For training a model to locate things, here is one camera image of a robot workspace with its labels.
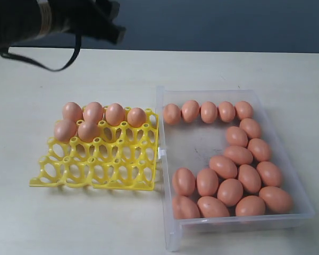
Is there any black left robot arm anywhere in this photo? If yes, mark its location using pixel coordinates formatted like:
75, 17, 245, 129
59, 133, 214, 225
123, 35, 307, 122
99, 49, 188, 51
0, 0, 125, 69

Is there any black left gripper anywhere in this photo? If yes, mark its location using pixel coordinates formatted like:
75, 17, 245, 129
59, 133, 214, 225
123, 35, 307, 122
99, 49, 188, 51
41, 1, 126, 45

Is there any yellow plastic egg tray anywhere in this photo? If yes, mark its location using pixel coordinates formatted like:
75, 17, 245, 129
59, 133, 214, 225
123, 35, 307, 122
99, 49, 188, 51
29, 108, 158, 191

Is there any clear plastic container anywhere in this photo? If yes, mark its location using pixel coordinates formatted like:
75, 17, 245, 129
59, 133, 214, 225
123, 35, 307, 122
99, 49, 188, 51
156, 86, 315, 251

